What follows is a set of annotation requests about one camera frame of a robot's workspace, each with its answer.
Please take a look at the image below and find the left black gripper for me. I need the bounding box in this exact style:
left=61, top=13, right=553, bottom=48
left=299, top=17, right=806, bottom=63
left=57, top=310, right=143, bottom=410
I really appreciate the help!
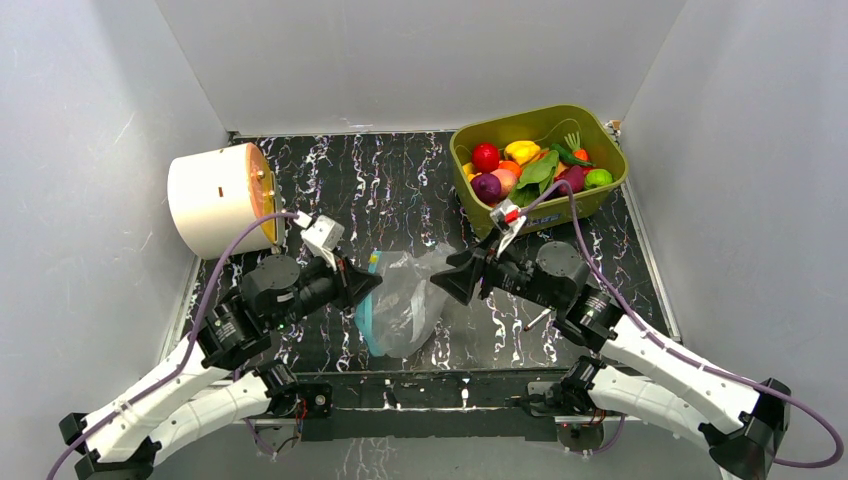
left=270, top=246, right=383, bottom=331

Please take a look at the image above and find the clear zip top bag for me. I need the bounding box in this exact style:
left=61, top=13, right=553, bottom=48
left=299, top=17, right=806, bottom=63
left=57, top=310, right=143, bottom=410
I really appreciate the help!
left=354, top=242, right=455, bottom=358

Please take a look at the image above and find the purple toy onion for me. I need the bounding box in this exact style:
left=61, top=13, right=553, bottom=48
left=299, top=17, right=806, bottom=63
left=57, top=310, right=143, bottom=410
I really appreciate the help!
left=470, top=173, right=502, bottom=205

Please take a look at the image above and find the pink toy peach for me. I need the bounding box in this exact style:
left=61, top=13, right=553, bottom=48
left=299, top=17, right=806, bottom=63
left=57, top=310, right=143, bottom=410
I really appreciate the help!
left=491, top=168, right=518, bottom=199

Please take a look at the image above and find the green toy leaf vegetable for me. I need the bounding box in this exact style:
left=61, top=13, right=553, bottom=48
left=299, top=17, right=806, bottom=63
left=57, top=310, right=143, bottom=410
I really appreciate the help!
left=506, top=150, right=560, bottom=208

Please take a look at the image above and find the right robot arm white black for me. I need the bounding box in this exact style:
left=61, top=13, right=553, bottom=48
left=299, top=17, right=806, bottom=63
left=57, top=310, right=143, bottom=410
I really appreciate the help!
left=430, top=241, right=790, bottom=479

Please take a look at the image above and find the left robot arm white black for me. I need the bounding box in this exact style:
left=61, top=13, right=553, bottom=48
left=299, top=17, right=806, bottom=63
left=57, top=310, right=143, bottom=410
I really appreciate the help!
left=59, top=255, right=382, bottom=479

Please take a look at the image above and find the red white marker pen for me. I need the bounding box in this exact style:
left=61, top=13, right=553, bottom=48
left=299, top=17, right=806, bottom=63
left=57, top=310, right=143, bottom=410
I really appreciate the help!
left=523, top=309, right=552, bottom=332

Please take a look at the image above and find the red toy apple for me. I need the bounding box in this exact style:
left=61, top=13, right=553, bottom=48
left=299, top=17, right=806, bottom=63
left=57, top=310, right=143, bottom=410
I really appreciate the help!
left=471, top=143, right=501, bottom=173

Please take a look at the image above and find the yellow toy bell pepper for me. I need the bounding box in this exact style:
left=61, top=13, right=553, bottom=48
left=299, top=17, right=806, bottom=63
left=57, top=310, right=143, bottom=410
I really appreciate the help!
left=504, top=140, right=541, bottom=166

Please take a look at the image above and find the lime green toy fruit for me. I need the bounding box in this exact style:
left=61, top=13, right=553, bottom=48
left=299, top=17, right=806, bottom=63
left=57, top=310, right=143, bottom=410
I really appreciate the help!
left=584, top=168, right=614, bottom=190

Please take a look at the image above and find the orange toy carrot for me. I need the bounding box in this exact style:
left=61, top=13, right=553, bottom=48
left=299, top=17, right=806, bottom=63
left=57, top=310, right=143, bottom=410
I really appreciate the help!
left=564, top=132, right=590, bottom=165

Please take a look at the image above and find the olive green plastic bin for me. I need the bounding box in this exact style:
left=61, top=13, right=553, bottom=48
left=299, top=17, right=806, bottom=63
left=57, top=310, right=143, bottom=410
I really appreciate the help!
left=449, top=104, right=629, bottom=237

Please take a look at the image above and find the white cylindrical appliance orange lid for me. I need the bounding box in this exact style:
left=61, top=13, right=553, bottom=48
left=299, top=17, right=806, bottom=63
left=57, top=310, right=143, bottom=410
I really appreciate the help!
left=167, top=143, right=282, bottom=260

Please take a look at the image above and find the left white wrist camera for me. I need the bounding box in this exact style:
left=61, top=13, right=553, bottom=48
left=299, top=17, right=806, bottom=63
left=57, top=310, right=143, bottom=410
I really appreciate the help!
left=294, top=211, right=344, bottom=271

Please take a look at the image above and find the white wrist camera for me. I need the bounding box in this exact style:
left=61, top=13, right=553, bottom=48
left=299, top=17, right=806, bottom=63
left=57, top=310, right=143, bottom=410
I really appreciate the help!
left=294, top=211, right=344, bottom=271
left=490, top=199, right=526, bottom=258

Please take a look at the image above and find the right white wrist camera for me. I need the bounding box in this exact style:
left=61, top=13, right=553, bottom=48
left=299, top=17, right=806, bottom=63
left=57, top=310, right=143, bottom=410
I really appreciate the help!
left=490, top=199, right=526, bottom=258

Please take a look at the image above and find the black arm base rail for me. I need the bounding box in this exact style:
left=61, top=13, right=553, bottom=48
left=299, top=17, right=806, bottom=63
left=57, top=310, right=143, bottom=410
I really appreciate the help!
left=297, top=368, right=602, bottom=442

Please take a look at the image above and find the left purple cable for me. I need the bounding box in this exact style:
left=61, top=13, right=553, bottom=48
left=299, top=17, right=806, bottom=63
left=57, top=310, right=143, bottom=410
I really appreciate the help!
left=46, top=211, right=309, bottom=480

